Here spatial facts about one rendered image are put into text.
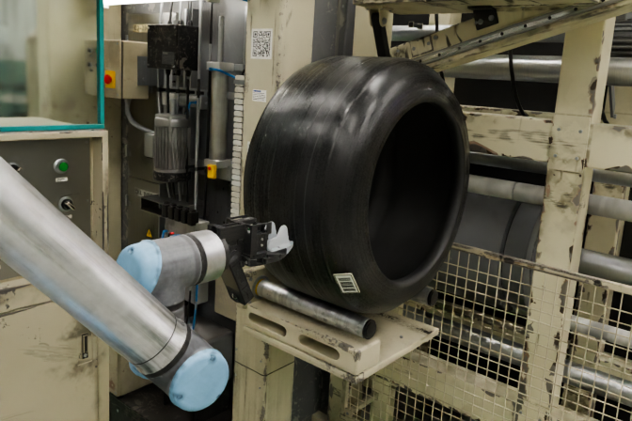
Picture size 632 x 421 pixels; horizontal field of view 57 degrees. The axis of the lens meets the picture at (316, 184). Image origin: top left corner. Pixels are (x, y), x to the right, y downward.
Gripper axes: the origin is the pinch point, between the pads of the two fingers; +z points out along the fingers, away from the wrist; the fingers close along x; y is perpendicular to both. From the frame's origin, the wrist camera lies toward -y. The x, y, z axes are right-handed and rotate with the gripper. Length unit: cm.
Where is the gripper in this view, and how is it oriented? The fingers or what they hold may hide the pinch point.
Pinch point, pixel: (287, 246)
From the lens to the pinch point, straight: 120.4
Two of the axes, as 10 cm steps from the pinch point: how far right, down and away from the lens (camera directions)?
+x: -7.6, -1.6, 6.3
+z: 6.5, -0.9, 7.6
